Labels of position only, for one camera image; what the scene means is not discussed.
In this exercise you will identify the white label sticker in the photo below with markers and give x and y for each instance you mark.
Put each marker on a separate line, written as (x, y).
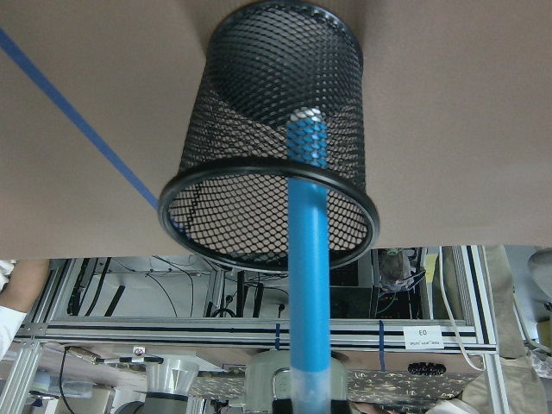
(423, 337)

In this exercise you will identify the seated person white shirt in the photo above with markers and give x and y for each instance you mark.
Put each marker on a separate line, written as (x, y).
(22, 282)

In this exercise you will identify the brown paper table cover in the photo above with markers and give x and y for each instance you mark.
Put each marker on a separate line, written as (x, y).
(457, 116)

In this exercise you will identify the blue marker pen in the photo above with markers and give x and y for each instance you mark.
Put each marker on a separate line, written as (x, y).
(308, 267)

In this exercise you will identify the aluminium frame rail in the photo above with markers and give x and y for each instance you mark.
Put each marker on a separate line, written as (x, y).
(247, 333)

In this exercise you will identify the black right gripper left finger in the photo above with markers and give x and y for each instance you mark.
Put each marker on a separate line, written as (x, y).
(282, 406)

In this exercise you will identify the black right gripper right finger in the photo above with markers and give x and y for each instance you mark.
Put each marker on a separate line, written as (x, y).
(338, 406)

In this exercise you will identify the black mesh cup near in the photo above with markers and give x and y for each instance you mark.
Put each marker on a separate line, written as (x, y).
(280, 99)

